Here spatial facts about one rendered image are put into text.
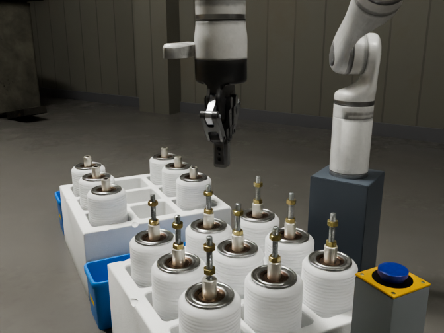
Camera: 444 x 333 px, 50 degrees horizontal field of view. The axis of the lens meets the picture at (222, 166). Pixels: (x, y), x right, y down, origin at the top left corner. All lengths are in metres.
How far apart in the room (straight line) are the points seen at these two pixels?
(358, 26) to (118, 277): 0.68
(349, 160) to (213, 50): 0.58
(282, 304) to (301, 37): 2.58
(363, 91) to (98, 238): 0.70
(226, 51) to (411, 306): 0.42
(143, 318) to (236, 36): 0.48
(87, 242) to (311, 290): 0.57
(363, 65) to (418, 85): 1.90
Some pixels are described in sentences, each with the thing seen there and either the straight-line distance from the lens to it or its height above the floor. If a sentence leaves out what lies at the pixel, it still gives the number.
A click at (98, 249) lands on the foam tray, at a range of 1.20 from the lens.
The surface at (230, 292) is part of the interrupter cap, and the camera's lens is 0.76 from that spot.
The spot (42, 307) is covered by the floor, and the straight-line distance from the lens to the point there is 1.27.
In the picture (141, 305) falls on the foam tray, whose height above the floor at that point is 0.18.
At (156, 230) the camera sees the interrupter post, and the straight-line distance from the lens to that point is 0.93.
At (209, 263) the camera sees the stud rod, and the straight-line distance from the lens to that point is 0.73.
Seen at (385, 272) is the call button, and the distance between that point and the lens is 0.69.
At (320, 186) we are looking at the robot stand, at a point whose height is 0.28.
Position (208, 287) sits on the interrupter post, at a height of 0.27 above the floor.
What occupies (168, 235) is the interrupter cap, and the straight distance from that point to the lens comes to 0.95.
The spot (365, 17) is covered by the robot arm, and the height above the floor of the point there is 0.66.
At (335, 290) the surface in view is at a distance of 0.85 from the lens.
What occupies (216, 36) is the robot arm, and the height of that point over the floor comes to 0.63.
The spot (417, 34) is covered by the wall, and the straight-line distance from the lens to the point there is 3.01.
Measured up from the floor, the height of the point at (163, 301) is 0.20.
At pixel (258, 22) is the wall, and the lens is 3.36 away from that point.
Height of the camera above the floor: 0.65
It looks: 16 degrees down
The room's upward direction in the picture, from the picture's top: straight up
